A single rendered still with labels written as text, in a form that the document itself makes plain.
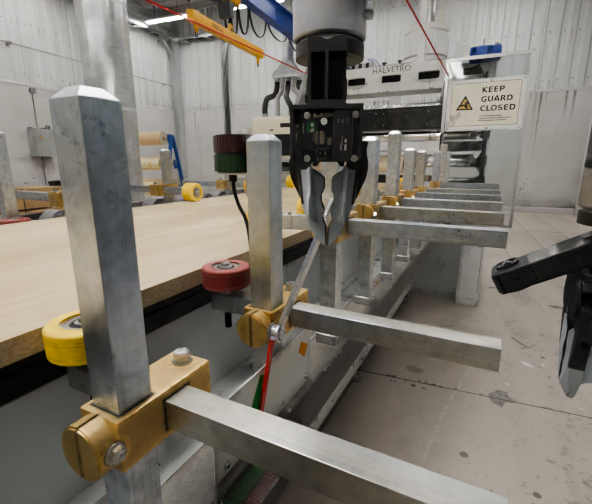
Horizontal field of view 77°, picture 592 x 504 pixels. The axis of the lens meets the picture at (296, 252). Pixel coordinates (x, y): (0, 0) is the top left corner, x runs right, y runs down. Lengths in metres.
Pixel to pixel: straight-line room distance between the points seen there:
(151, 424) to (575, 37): 9.62
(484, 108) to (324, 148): 2.62
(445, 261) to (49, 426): 2.93
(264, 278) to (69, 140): 0.31
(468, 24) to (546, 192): 3.81
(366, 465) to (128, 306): 0.23
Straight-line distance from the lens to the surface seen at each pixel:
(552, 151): 9.43
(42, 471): 0.65
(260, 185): 0.51
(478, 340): 0.53
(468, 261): 3.07
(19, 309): 0.57
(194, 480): 0.55
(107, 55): 4.58
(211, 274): 0.61
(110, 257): 0.33
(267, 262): 0.52
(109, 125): 0.33
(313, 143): 0.39
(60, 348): 0.46
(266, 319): 0.53
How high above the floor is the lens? 1.08
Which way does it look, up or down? 14 degrees down
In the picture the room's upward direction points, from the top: straight up
